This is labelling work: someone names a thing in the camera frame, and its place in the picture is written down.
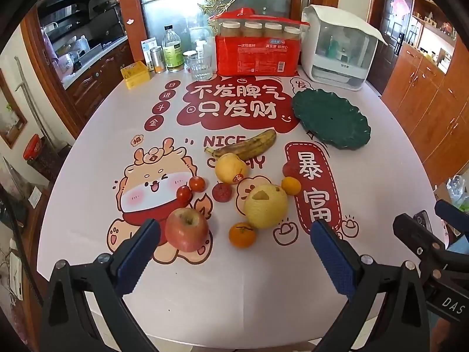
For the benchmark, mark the dark wooden door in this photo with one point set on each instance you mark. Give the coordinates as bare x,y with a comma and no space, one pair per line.
388,25

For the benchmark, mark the red apple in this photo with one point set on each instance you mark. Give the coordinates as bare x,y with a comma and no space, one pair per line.
187,229

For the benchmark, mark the wooden framed picture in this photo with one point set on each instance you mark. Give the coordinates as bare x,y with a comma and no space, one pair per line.
11,113

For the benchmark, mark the dark green scalloped plate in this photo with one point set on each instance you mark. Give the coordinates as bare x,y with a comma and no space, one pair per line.
329,117

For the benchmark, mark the small metal tin can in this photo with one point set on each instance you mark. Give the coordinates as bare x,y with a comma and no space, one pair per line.
156,60

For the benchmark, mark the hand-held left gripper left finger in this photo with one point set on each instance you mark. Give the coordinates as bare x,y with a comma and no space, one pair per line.
139,253

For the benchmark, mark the white countertop sterilizer appliance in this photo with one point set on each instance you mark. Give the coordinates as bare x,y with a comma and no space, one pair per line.
337,47

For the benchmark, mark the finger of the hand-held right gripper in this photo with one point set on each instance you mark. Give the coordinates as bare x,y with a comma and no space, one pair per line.
414,234
454,214

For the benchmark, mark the wooden floor cabinets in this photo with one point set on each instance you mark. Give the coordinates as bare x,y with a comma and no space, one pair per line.
421,91

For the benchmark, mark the red hawthorn berry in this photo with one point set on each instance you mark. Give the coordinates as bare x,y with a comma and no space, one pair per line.
222,192
290,170

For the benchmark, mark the printed tablecloth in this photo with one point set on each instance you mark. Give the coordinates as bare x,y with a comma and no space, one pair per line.
91,198

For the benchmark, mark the orange tangerine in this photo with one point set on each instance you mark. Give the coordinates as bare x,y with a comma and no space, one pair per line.
242,234
291,185

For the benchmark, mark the clear ribbed glass cup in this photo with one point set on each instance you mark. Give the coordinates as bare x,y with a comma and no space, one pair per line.
198,66

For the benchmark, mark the silver refrigerator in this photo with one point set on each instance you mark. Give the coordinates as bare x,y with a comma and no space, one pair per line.
172,3

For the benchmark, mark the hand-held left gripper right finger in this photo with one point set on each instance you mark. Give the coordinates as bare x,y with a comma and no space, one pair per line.
329,260

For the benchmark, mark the wooden kitchen counter cabinets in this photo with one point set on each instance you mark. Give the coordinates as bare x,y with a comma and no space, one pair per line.
99,77

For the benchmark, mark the red paper cup package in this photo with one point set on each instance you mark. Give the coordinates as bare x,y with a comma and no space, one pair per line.
256,51

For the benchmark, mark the red plastic container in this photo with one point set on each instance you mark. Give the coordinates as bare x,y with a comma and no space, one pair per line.
33,147

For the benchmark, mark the yellow pear in foam net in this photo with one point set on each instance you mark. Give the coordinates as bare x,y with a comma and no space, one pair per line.
265,201

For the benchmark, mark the smooth yellow pear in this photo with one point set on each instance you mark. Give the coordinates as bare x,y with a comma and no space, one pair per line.
231,168

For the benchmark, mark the yellow plastic box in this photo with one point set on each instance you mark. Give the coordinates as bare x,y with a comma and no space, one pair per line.
135,76

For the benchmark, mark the overripe spotted banana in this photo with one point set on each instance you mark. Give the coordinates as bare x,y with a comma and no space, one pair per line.
245,146

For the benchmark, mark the white carton box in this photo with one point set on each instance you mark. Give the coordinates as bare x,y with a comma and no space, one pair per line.
147,51

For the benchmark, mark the red cherry tomato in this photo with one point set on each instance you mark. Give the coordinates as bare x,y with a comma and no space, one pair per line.
196,183
184,193

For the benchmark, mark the clear plastic bag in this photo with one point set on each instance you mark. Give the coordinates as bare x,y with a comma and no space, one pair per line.
458,190

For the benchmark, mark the green label vinegar bottle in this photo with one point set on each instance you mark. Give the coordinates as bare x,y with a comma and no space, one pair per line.
173,53

